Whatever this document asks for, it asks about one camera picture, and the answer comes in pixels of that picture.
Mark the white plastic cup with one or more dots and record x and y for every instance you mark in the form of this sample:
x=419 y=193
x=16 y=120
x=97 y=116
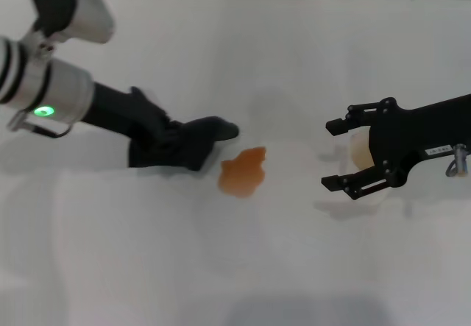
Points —
x=360 y=151

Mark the orange-brown liquid stain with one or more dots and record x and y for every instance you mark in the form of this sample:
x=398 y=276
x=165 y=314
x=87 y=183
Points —
x=243 y=173

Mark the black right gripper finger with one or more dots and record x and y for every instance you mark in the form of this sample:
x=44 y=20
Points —
x=353 y=118
x=364 y=182

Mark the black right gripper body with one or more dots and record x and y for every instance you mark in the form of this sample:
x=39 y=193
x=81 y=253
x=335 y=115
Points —
x=404 y=134

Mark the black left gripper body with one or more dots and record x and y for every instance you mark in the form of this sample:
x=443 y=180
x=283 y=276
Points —
x=117 y=116

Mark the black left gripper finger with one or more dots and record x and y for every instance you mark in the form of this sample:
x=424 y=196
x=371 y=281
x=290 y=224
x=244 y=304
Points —
x=173 y=130

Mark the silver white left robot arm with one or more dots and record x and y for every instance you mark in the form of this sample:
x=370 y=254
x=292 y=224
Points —
x=44 y=83

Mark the dark cloth rag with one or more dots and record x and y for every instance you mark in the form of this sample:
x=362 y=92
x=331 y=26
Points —
x=198 y=142

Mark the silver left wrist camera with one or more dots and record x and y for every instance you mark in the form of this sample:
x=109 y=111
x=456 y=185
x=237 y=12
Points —
x=81 y=6

